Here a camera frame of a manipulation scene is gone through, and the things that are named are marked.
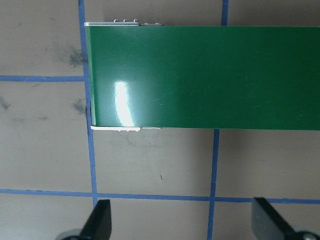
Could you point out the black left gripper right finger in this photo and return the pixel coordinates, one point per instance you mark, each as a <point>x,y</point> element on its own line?
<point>267,223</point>

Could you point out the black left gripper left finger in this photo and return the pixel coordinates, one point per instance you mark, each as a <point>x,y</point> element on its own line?
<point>99,224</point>

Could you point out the green conveyor belt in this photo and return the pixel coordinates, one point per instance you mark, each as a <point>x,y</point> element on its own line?
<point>205,77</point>

